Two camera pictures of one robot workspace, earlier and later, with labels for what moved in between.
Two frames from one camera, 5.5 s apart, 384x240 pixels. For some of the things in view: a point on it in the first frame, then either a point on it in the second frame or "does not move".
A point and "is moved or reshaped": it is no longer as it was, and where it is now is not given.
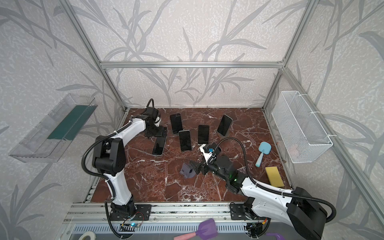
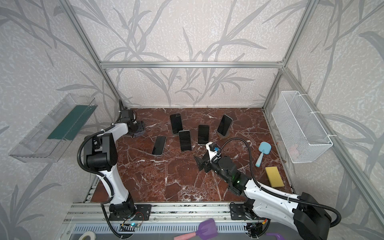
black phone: (224, 125) does not move
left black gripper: (157, 131) to (139, 128)
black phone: (203, 132) does not move
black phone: (158, 148) does not move
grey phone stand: (187, 170) is moved or reshaped
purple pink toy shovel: (207, 230) does not move
